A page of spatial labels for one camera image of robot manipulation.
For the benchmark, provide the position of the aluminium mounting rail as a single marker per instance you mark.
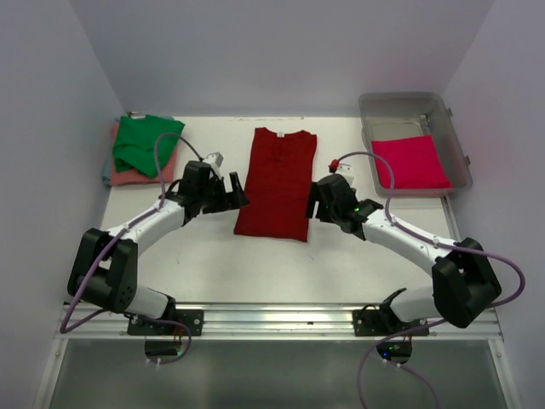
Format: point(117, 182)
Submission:
point(275, 321)

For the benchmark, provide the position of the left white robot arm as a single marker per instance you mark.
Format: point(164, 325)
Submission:
point(105, 270)

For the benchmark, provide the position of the clear plastic storage bin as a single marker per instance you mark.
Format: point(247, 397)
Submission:
point(397, 116)

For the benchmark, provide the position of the green t-shirt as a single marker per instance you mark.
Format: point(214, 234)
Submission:
point(135, 142)

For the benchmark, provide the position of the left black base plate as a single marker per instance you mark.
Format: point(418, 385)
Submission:
point(192, 319)

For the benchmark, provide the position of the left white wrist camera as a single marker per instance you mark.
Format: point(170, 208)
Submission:
point(214, 160)

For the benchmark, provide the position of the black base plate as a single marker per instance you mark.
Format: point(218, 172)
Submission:
point(192, 319)
point(370, 321)

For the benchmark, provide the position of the folded salmon pink t-shirt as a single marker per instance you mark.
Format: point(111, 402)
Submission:
point(128, 177)

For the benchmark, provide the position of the folded light blue t-shirt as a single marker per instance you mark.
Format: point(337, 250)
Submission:
point(106, 173)

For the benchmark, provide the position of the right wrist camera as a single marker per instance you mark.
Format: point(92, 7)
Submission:
point(347, 172)

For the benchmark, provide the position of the magenta folded t-shirt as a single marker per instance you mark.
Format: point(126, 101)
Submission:
point(414, 162)

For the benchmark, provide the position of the dark red t-shirt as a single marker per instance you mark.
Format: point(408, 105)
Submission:
point(278, 185)

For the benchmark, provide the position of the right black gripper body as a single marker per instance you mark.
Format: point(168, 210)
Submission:
point(326, 213)

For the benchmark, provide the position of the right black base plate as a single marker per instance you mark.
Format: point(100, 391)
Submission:
point(370, 321)

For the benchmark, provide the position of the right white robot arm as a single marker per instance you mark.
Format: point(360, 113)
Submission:
point(462, 282)

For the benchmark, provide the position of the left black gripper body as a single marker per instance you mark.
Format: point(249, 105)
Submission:
point(214, 197)

